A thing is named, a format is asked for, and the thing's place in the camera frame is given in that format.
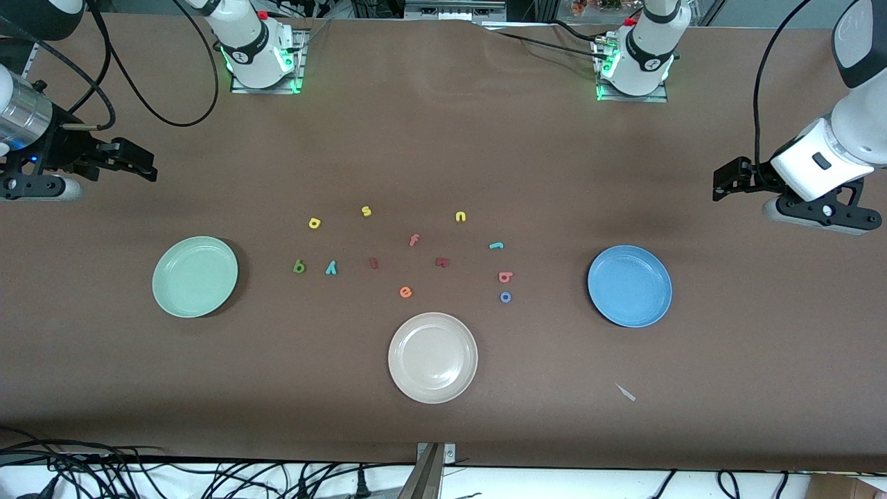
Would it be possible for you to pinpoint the green plate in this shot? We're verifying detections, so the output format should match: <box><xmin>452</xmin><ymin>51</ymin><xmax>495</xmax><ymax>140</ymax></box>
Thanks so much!
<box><xmin>152</xmin><ymin>236</ymin><xmax>239</xmax><ymax>319</ymax></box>

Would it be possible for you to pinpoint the blue plate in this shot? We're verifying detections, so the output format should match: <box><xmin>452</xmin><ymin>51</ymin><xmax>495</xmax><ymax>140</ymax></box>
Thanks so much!
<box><xmin>587</xmin><ymin>245</ymin><xmax>673</xmax><ymax>329</ymax></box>

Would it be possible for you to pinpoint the brown cardboard box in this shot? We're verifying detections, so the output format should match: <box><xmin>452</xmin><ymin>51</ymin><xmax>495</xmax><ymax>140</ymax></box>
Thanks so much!
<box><xmin>807</xmin><ymin>473</ymin><xmax>887</xmax><ymax>499</ymax></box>

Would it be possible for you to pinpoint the beige plate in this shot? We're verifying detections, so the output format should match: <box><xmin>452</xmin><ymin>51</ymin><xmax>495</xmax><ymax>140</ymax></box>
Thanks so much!
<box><xmin>387</xmin><ymin>312</ymin><xmax>479</xmax><ymax>405</ymax></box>

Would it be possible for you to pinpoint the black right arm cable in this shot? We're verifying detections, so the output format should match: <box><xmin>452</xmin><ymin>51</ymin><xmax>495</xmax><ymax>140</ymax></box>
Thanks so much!
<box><xmin>66</xmin><ymin>0</ymin><xmax>220</xmax><ymax>132</ymax></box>

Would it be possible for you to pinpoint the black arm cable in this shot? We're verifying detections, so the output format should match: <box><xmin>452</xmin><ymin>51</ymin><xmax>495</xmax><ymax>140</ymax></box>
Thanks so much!
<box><xmin>753</xmin><ymin>0</ymin><xmax>813</xmax><ymax>170</ymax></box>
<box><xmin>66</xmin><ymin>0</ymin><xmax>220</xmax><ymax>132</ymax></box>

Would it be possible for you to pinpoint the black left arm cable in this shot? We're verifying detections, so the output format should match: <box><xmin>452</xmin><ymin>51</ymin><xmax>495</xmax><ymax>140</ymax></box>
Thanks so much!
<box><xmin>753</xmin><ymin>0</ymin><xmax>813</xmax><ymax>170</ymax></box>

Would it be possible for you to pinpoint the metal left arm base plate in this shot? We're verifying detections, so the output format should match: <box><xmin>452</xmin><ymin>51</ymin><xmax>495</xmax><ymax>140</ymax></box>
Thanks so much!
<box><xmin>595</xmin><ymin>38</ymin><xmax>670</xmax><ymax>104</ymax></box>

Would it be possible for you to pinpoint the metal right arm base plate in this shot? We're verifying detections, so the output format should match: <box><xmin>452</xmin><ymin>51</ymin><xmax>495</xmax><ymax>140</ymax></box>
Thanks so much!
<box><xmin>230</xmin><ymin>28</ymin><xmax>306</xmax><ymax>95</ymax></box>

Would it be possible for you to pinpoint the black cable on table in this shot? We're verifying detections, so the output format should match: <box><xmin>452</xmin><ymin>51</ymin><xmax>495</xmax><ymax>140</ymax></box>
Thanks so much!
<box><xmin>482</xmin><ymin>19</ymin><xmax>614</xmax><ymax>60</ymax></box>

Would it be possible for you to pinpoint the aluminium frame structure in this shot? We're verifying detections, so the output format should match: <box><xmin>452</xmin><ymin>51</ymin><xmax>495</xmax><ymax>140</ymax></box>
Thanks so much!
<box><xmin>404</xmin><ymin>0</ymin><xmax>507</xmax><ymax>21</ymax></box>

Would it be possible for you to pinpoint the grey metal table bracket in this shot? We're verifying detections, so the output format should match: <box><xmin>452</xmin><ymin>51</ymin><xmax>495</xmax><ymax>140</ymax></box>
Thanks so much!
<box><xmin>397</xmin><ymin>441</ymin><xmax>457</xmax><ymax>499</ymax></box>

